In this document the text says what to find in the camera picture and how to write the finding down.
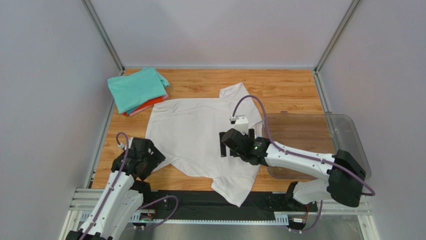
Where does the white t shirt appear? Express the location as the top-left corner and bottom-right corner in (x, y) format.
(145, 82), (262, 207)

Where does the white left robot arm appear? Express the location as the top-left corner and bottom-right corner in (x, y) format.
(66, 137), (166, 240)

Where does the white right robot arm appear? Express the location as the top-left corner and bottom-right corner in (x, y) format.
(219, 128), (366, 208)

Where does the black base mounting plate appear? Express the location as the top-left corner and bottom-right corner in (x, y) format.
(142, 190), (318, 221)

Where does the orange folded t shirt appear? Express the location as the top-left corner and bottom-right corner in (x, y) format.
(123, 96), (165, 117)

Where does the pink folded t shirt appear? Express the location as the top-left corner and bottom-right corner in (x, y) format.
(129, 93), (170, 117)

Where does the teal folded t shirt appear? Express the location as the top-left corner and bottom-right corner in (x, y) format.
(107, 67), (170, 114)

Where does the clear plastic bin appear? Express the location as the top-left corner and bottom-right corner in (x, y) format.
(266, 112), (371, 179)

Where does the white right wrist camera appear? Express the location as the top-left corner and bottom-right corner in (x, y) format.
(230, 115), (249, 135)

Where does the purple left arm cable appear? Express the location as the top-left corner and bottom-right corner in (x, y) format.
(78, 132), (179, 240)

